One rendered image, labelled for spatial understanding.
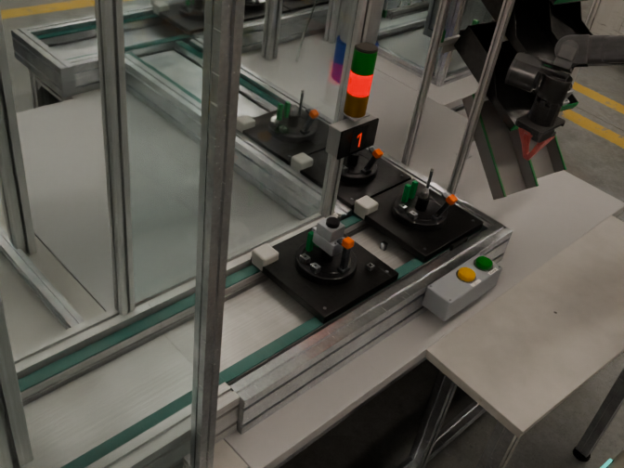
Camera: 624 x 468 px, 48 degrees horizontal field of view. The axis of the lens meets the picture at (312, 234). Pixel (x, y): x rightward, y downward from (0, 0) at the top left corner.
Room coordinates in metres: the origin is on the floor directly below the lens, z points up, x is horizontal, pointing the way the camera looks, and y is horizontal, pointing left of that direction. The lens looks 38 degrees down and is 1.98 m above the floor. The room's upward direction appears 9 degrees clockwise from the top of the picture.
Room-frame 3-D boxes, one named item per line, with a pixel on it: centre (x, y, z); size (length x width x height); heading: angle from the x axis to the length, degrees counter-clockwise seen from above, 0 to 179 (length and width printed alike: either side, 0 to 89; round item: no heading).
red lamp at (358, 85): (1.40, -0.05, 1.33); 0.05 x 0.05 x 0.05
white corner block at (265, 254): (1.20, 0.10, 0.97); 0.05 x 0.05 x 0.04; 49
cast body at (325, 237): (1.22, -0.03, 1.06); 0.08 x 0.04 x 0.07; 49
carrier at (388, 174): (1.63, -0.08, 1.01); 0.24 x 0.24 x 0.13; 49
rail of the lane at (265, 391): (1.16, -0.20, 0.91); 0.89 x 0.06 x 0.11; 139
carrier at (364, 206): (1.47, -0.26, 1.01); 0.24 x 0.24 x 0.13; 49
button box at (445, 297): (1.26, -0.37, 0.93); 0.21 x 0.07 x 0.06; 139
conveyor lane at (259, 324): (1.26, -0.05, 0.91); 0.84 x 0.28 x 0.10; 139
